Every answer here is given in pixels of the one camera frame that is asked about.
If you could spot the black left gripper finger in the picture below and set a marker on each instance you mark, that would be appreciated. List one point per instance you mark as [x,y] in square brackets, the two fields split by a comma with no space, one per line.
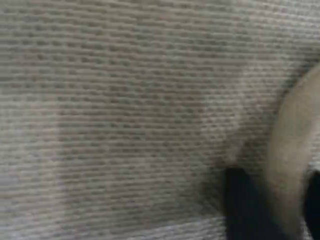
[313,207]
[247,207]

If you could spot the brown jute tote bag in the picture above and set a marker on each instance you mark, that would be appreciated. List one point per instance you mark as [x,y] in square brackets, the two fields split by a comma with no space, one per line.
[125,112]

